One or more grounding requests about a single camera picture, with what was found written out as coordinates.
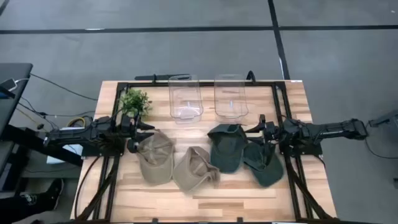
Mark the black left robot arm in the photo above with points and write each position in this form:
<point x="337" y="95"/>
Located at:
<point x="77" y="135"/>

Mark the person's leg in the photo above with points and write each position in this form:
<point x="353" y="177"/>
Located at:
<point x="12" y="210"/>

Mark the white printed paper sheet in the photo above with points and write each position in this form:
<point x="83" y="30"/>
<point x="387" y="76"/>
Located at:
<point x="62" y="158"/>

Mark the potted green plant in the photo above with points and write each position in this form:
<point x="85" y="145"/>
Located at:
<point x="135" y="101"/>

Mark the black desk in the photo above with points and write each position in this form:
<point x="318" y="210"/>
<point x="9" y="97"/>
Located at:
<point x="12" y="102"/>

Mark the clear plastic bin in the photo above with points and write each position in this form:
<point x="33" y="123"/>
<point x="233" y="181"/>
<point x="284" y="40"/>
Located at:
<point x="186" y="93"/>
<point x="230" y="93"/>

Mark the smartphone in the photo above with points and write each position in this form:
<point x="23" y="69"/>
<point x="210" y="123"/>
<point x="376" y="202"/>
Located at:
<point x="7" y="84"/>

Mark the person's shoe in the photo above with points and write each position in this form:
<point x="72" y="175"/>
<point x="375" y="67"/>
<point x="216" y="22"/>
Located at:
<point x="49" y="193"/>

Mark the beige baseball cap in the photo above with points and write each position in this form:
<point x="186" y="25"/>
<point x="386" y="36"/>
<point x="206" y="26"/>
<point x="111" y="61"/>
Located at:
<point x="192" y="174"/>
<point x="157" y="165"/>

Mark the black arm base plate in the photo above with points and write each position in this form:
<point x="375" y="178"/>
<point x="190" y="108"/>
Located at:
<point x="93" y="152"/>
<point x="311" y="151"/>

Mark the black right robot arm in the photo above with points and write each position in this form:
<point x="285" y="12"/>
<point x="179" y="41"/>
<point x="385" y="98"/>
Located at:
<point x="335" y="129"/>

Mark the black aluminium table frame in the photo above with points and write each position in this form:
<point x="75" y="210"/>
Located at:
<point x="206" y="84"/>

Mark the dark green baseball cap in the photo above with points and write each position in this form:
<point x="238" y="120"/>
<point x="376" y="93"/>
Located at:
<point x="227" y="152"/>
<point x="264" y="168"/>

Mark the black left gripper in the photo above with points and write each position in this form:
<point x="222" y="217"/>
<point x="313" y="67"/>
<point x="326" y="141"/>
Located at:
<point x="130" y="127"/>

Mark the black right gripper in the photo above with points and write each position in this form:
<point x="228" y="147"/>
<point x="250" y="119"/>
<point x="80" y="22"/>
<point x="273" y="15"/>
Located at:
<point x="271" y="132"/>

